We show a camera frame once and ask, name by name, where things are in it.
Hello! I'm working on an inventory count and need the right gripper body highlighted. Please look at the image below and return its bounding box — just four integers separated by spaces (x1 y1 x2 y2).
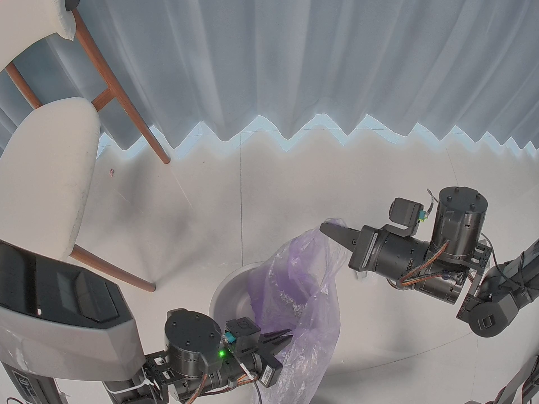
349 225 438 285

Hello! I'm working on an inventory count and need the purple plastic bag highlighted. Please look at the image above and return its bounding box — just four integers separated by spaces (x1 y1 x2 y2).
245 216 348 404

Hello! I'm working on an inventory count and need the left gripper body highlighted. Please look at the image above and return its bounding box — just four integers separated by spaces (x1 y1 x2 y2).
219 343 284 394

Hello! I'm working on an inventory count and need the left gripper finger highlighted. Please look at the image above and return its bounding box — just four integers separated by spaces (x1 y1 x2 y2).
263 335 296 356
258 329 294 342

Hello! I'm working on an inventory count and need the white trash bin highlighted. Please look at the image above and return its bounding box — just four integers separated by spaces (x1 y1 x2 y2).
208 262 274 336

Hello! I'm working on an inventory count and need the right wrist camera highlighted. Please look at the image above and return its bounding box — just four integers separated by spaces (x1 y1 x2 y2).
387 197 423 237

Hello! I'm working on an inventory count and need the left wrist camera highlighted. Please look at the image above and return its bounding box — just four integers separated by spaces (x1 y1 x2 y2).
224 317 262 354

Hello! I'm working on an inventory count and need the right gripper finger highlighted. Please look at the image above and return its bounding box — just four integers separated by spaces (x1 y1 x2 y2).
319 221 359 253

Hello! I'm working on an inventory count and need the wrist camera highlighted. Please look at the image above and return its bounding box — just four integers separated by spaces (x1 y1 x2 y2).
387 197 423 237
224 317 262 354

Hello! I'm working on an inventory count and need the pale blue curtain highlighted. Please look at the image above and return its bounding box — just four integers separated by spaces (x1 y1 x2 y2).
0 0 539 154

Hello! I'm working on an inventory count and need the white cushioned wooden chair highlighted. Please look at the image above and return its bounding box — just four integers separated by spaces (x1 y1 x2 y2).
0 0 172 293

